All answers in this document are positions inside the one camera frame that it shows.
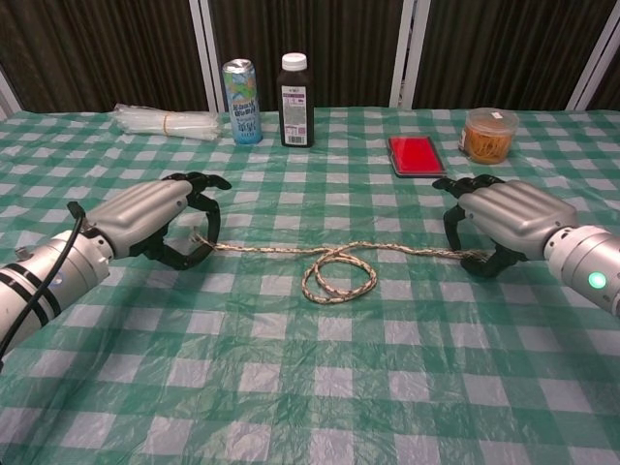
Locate clear tub of rubber bands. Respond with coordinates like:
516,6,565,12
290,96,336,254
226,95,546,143
458,108,520,167

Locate light blue drink can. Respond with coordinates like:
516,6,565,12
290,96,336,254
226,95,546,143
222,58,264,145

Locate green white checkered tablecloth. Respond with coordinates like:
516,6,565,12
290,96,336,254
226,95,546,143
0,106,620,465

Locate white partition frame post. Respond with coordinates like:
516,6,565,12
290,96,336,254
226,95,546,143
188,0,224,113
388,0,431,109
0,68,23,120
566,8,620,111

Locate red ink stamp pad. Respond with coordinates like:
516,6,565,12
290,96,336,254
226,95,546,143
387,136,448,179

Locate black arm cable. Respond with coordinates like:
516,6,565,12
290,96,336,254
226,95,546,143
0,212,86,372

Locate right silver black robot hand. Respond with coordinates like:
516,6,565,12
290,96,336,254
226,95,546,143
431,174,580,280

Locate beige braided rope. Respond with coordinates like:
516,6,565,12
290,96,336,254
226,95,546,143
187,231,495,306

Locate dark bottle with white cap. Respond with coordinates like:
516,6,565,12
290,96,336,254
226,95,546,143
276,52,316,148

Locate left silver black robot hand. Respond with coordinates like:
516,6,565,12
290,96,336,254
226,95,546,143
67,170,233,271

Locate bundle of clear straws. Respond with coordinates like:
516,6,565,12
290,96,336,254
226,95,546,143
108,103,222,143

